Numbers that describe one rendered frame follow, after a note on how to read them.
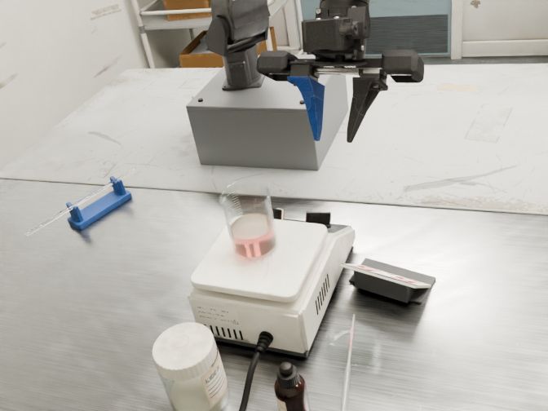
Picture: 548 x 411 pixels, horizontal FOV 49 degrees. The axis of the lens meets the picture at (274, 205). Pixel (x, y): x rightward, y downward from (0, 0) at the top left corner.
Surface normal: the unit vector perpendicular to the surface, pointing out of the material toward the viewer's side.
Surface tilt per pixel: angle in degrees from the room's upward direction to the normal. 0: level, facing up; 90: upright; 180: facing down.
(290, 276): 0
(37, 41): 90
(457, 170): 0
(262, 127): 90
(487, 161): 0
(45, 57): 90
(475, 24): 90
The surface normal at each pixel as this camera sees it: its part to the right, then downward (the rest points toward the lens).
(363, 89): -0.32, 0.71
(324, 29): -0.36, 0.32
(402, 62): -0.37, 0.00
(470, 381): -0.15, -0.81
